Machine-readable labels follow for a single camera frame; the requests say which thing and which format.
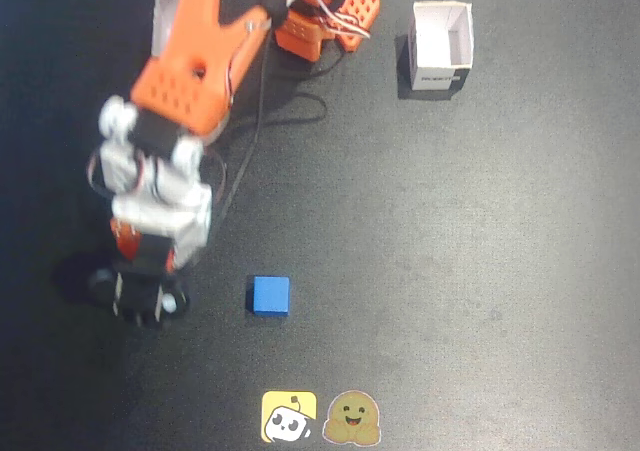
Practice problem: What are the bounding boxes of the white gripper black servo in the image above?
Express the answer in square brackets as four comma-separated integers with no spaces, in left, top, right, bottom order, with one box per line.
[110,183,214,271]

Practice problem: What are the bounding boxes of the blue cube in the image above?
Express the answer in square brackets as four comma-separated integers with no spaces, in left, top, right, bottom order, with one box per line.
[246,275,292,318]

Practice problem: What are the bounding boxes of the white cardboard box black label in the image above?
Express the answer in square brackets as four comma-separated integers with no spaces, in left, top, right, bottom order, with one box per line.
[407,0,474,92]
[152,0,181,60]

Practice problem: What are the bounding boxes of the yellow robot logo sticker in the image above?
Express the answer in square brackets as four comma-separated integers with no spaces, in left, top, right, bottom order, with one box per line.
[260,390,319,444]

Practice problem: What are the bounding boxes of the hugging face emoji sticker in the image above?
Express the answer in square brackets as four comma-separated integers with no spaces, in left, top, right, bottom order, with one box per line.
[322,389,382,446]

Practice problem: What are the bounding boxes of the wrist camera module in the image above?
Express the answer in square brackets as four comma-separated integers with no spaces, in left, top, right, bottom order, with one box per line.
[88,260,190,328]

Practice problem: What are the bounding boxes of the black camera cable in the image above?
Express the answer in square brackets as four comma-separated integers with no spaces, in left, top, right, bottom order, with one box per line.
[199,15,329,232]

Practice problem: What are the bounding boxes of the white servo wire bundle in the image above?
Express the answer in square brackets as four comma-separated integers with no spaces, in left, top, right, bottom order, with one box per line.
[284,0,374,40]

